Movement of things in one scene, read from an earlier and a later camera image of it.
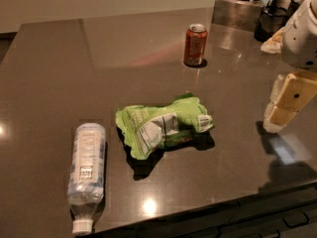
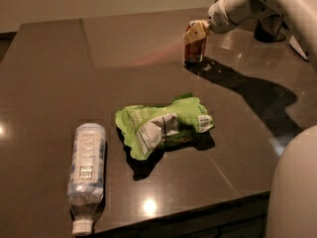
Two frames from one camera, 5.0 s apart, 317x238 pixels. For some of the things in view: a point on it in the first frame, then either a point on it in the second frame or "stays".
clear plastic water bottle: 87,176 stays
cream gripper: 301,45 -> 217,20
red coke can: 195,46 stays
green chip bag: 146,128 stays
